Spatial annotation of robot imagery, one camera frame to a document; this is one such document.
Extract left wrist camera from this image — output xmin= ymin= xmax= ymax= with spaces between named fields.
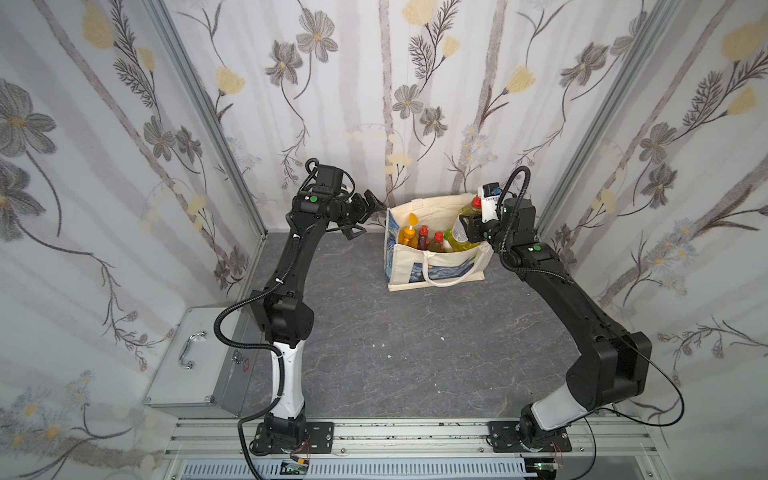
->
xmin=311 ymin=164 xmax=344 ymax=196

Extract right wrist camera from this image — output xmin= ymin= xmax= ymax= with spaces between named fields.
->
xmin=477 ymin=182 xmax=501 ymax=223

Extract orange dish soap bottle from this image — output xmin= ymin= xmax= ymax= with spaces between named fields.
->
xmin=397 ymin=213 xmax=419 ymax=249

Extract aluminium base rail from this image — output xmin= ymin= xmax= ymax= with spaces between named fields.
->
xmin=155 ymin=416 xmax=655 ymax=480

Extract white green-capped soap bottle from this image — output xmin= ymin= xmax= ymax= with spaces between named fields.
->
xmin=442 ymin=230 xmax=454 ymax=253

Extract green red-capped dish soap bottle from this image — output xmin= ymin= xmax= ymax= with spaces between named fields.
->
xmin=428 ymin=231 xmax=446 ymax=253

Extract grey metal box with handle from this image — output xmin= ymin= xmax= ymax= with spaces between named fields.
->
xmin=143 ymin=306 xmax=258 ymax=419

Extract cream canvas starry-night shopping bag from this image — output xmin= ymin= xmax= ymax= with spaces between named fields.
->
xmin=384 ymin=193 xmax=493 ymax=292

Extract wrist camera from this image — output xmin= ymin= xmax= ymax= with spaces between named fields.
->
xmin=477 ymin=182 xmax=501 ymax=223
xmin=311 ymin=164 xmax=344 ymax=196

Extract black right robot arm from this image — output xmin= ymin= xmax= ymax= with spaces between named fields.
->
xmin=459 ymin=196 xmax=652 ymax=450

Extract yellow-green red-capped bottle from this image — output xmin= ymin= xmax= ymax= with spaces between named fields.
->
xmin=445 ymin=196 xmax=482 ymax=252

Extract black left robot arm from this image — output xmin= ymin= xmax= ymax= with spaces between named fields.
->
xmin=213 ymin=188 xmax=385 ymax=458

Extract red dish soap bottle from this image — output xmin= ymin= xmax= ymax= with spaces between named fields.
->
xmin=417 ymin=225 xmax=429 ymax=251

